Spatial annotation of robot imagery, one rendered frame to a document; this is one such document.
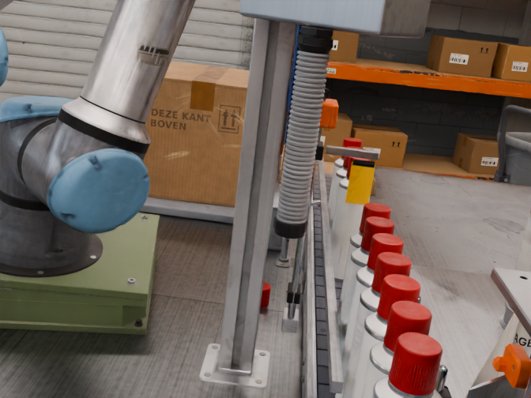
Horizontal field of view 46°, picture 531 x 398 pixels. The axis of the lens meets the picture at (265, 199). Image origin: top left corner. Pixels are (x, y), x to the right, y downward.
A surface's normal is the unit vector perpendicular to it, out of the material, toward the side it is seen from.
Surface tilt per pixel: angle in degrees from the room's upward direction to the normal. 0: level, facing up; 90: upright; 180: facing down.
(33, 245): 76
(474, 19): 90
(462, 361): 0
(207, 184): 90
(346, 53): 90
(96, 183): 101
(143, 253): 4
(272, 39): 90
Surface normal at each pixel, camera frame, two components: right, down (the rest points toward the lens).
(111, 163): 0.58, 0.49
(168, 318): 0.11, -0.94
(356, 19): -0.62, 0.18
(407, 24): 0.77, 0.28
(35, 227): 0.24, 0.08
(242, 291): -0.07, 0.30
